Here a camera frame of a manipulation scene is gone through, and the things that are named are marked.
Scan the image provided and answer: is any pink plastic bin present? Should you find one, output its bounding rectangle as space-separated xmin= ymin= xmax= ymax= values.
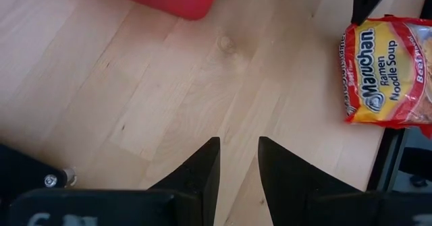
xmin=86 ymin=0 xmax=222 ymax=21

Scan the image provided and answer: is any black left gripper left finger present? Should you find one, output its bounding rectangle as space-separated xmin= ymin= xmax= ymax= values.
xmin=9 ymin=136 xmax=221 ymax=226

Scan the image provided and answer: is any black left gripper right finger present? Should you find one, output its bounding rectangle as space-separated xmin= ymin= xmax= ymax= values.
xmin=258 ymin=136 xmax=432 ymax=226

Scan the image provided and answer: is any red Maruchan noodle pack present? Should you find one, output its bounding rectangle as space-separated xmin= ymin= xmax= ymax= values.
xmin=339 ymin=15 xmax=432 ymax=139

